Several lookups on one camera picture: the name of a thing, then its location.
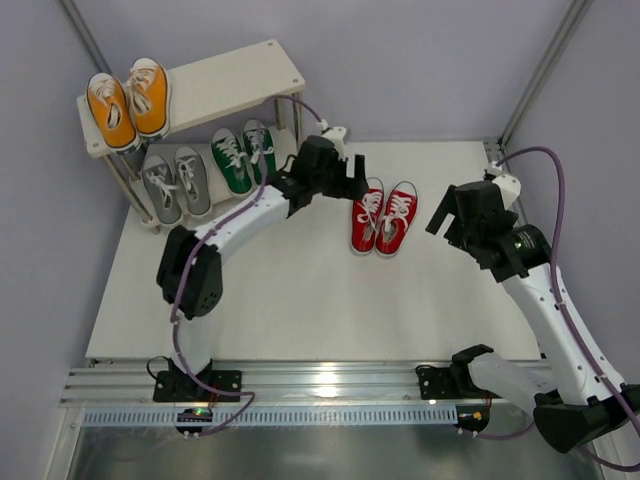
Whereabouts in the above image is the red canvas sneaker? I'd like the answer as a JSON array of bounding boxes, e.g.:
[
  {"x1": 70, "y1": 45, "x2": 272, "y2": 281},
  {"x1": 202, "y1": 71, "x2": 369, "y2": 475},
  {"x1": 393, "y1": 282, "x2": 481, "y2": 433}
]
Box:
[
  {"x1": 351, "y1": 177, "x2": 385, "y2": 255},
  {"x1": 375, "y1": 181, "x2": 418, "y2": 257}
]

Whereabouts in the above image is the green canvas sneaker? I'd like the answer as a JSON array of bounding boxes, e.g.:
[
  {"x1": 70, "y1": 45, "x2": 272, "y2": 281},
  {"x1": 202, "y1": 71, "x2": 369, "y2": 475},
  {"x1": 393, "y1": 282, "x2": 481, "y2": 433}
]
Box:
[
  {"x1": 242, "y1": 119, "x2": 277, "y2": 185},
  {"x1": 210, "y1": 128, "x2": 252, "y2": 196}
]

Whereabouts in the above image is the grey canvas sneaker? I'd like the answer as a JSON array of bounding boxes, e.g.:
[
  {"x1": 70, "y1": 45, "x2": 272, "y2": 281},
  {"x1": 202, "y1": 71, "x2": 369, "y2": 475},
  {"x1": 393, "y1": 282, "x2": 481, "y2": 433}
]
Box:
[
  {"x1": 141, "y1": 155, "x2": 182, "y2": 226},
  {"x1": 174, "y1": 146, "x2": 212, "y2": 218}
]

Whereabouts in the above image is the orange canvas sneaker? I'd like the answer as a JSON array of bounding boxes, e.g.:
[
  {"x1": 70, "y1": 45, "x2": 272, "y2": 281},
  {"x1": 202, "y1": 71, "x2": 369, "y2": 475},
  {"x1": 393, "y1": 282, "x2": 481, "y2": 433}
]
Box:
[
  {"x1": 126, "y1": 57, "x2": 171, "y2": 140},
  {"x1": 86, "y1": 73, "x2": 141, "y2": 154}
]

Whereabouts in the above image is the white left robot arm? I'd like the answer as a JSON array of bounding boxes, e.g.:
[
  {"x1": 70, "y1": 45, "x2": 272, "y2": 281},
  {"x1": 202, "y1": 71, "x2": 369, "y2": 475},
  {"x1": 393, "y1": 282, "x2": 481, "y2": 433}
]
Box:
[{"x1": 156, "y1": 135, "x2": 368, "y2": 388}]

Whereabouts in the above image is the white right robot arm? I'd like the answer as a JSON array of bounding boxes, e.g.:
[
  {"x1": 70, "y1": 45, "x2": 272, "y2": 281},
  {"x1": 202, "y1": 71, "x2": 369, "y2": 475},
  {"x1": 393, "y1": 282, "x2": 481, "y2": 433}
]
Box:
[{"x1": 426, "y1": 180, "x2": 639, "y2": 453}]

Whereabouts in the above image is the white wooden shoe shelf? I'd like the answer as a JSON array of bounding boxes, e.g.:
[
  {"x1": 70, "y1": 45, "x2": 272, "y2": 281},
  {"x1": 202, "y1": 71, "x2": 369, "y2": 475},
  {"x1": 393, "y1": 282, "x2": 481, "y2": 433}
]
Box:
[{"x1": 76, "y1": 39, "x2": 305, "y2": 233}]

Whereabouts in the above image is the right controller board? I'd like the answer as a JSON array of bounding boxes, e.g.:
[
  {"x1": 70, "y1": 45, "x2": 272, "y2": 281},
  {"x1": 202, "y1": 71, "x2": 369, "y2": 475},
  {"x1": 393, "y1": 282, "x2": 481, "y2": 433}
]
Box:
[{"x1": 454, "y1": 406, "x2": 491, "y2": 435}]

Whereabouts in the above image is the controller board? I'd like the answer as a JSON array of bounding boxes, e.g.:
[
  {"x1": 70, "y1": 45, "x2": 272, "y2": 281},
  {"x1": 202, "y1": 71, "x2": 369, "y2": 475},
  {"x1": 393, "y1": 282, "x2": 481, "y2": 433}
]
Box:
[
  {"x1": 454, "y1": 406, "x2": 491, "y2": 435},
  {"x1": 176, "y1": 407, "x2": 213, "y2": 439}
]

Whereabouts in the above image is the left controller board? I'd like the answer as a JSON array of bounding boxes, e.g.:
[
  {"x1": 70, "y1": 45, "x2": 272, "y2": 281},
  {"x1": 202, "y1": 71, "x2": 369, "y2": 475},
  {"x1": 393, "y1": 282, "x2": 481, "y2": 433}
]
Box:
[{"x1": 176, "y1": 407, "x2": 213, "y2": 439}]

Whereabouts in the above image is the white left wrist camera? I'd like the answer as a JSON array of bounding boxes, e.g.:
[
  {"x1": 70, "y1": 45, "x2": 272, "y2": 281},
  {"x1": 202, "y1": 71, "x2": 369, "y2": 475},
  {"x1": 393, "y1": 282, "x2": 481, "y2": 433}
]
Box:
[{"x1": 316, "y1": 119, "x2": 348, "y2": 162}]

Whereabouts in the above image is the right aluminium frame post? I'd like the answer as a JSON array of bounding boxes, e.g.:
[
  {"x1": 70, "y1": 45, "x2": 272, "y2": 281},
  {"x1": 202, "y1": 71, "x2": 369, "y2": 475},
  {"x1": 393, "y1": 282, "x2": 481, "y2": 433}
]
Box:
[{"x1": 483, "y1": 1, "x2": 594, "y2": 240}]

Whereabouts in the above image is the aluminium frame post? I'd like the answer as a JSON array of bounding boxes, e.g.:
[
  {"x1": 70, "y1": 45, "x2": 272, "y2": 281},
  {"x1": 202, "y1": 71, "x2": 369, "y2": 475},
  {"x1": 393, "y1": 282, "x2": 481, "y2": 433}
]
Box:
[
  {"x1": 55, "y1": 0, "x2": 113, "y2": 74},
  {"x1": 483, "y1": 1, "x2": 594, "y2": 240}
]

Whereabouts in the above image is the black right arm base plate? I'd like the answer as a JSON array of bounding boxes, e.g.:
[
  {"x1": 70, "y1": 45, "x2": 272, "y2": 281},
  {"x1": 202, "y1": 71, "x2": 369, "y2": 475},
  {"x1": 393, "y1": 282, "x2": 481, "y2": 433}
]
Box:
[{"x1": 415, "y1": 365, "x2": 462, "y2": 400}]

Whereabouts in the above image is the aluminium mounting rail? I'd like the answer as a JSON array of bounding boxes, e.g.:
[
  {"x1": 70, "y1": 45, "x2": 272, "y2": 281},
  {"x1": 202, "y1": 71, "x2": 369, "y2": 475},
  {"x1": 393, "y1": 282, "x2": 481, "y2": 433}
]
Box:
[{"x1": 60, "y1": 360, "x2": 421, "y2": 407}]

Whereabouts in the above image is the slotted grey cable duct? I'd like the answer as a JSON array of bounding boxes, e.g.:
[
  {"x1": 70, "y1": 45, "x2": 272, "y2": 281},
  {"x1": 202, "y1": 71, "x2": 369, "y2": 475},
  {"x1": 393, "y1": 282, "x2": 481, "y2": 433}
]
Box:
[{"x1": 82, "y1": 403, "x2": 456, "y2": 427}]

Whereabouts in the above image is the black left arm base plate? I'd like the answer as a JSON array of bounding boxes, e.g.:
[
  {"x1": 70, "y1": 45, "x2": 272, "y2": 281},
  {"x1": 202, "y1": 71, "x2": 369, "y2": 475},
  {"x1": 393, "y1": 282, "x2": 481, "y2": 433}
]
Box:
[{"x1": 152, "y1": 370, "x2": 242, "y2": 403}]

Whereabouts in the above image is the left aluminium frame post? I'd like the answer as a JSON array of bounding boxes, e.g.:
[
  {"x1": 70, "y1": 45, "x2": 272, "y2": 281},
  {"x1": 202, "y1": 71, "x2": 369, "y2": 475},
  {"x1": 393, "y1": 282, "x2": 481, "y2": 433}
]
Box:
[{"x1": 55, "y1": 0, "x2": 113, "y2": 74}]

